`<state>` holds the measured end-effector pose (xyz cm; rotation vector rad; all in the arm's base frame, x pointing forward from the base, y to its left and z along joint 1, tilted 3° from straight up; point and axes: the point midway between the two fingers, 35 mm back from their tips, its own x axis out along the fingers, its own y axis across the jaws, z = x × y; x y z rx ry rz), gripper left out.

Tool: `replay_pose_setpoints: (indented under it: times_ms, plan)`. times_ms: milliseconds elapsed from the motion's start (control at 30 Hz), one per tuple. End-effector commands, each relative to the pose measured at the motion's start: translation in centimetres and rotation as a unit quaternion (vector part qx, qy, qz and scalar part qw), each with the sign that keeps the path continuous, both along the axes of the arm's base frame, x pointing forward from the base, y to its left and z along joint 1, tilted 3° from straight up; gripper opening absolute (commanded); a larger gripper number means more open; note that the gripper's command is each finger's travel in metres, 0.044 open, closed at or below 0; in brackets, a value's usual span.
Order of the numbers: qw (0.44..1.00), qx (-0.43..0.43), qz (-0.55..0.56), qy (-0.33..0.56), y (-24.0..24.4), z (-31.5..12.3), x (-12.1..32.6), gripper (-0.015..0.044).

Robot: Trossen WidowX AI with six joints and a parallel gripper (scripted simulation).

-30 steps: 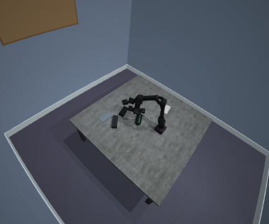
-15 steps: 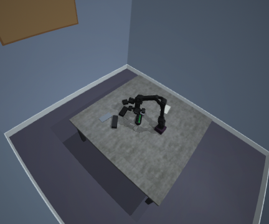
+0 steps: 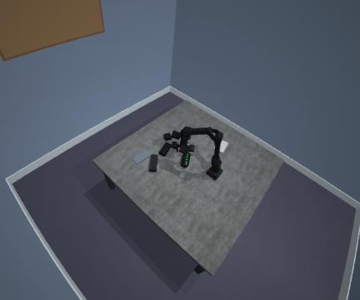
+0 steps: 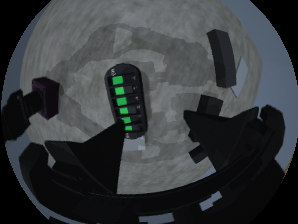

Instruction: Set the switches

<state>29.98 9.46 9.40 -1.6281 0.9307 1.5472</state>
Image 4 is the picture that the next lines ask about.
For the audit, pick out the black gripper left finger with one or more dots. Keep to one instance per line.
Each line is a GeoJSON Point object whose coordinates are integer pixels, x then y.
{"type": "Point", "coordinates": [99, 157]}

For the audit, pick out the dark grey controller unit with green rocker switches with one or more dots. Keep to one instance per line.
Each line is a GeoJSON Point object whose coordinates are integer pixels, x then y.
{"type": "Point", "coordinates": [126, 98]}

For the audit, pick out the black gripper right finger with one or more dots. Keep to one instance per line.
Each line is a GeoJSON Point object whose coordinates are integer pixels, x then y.
{"type": "Point", "coordinates": [218, 135]}

